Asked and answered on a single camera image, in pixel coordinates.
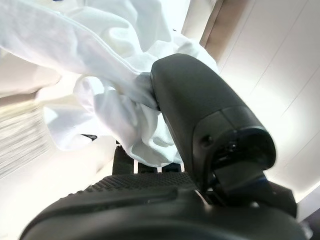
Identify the grey striped rug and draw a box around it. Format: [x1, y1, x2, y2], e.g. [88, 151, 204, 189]
[0, 99, 53, 180]

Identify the white garment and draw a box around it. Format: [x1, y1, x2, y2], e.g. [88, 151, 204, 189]
[0, 0, 221, 168]

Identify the large bed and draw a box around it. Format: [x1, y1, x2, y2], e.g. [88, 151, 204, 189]
[0, 47, 63, 100]

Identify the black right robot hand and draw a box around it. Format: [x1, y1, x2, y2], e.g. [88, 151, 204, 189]
[18, 53, 313, 240]

